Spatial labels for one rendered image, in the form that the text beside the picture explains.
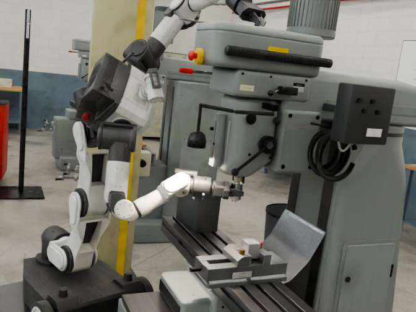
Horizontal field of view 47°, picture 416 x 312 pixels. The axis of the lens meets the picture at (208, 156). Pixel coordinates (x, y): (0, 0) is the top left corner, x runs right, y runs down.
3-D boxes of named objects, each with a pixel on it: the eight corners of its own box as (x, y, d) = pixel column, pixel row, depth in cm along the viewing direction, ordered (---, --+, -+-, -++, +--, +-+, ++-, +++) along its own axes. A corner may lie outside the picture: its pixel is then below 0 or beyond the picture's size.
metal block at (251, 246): (247, 259, 183) (249, 244, 182) (239, 252, 188) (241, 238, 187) (259, 258, 185) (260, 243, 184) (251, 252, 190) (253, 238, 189)
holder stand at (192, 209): (195, 233, 228) (200, 193, 225) (175, 218, 247) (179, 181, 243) (217, 231, 234) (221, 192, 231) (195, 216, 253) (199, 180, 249)
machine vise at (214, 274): (207, 289, 173) (210, 260, 171) (191, 271, 186) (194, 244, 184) (287, 280, 188) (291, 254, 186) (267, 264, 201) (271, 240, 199)
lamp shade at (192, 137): (182, 145, 183) (184, 129, 182) (195, 144, 189) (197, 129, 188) (196, 148, 179) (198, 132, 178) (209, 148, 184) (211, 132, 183)
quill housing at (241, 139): (229, 179, 184) (239, 96, 178) (208, 166, 202) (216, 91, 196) (272, 179, 192) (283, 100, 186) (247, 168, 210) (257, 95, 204)
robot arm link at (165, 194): (192, 181, 192) (163, 197, 188) (190, 189, 200) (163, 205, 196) (183, 169, 194) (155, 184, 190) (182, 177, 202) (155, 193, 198)
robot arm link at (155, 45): (143, 30, 211) (125, 54, 209) (158, 37, 207) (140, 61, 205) (154, 45, 221) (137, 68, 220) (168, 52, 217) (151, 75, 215)
